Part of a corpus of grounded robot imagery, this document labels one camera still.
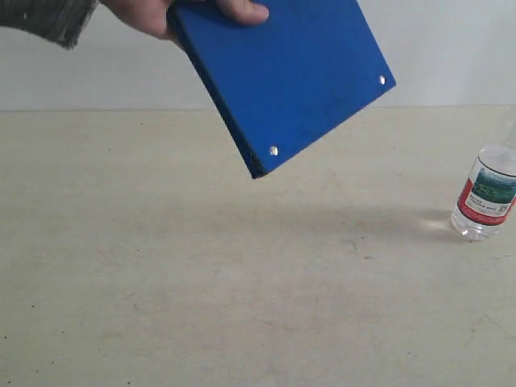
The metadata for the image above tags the person's bare hand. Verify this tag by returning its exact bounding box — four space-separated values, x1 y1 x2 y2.
96 0 270 41

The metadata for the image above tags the blue paper binder folder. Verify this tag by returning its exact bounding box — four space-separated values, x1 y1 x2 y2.
167 0 396 179

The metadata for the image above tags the clear plastic water bottle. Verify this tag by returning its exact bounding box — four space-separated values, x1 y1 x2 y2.
450 119 516 242

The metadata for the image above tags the grey sleeved forearm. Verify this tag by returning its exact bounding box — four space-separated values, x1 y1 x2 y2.
1 0 98 50

